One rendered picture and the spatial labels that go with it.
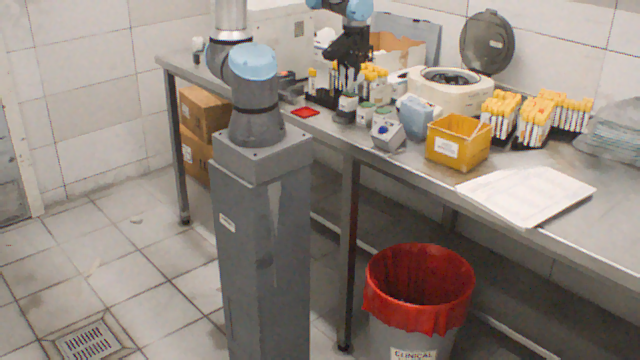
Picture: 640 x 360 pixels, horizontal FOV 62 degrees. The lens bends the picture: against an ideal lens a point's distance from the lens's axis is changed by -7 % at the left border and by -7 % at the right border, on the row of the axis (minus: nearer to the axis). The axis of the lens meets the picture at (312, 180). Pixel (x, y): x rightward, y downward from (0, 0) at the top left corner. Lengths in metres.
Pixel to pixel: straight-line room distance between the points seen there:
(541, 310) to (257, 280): 1.02
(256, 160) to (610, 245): 0.83
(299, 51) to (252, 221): 0.84
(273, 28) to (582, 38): 1.02
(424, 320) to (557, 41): 0.98
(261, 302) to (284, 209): 0.29
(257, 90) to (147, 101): 1.99
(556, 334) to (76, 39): 2.55
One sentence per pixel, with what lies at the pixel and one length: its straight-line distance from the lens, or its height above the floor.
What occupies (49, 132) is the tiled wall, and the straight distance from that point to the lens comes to 3.15.
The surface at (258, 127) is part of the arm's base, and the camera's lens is 1.40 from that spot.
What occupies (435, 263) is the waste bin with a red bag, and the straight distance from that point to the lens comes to 1.98.
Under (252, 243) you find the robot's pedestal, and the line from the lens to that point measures 1.49.
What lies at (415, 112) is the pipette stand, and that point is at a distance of 1.64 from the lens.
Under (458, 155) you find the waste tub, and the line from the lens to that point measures 1.50.
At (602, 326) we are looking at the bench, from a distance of 2.09.
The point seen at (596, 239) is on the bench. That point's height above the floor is 0.87.
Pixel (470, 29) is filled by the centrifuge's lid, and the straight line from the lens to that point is 2.04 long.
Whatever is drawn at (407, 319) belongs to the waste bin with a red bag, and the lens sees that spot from 1.74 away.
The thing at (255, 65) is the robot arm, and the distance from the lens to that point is 1.35.
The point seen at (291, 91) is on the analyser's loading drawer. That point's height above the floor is 0.92.
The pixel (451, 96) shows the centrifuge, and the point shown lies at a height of 0.97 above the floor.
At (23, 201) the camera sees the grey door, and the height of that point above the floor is 0.11.
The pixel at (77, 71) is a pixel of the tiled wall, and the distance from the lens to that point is 3.11.
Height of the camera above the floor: 1.55
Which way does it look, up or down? 29 degrees down
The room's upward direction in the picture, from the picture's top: straight up
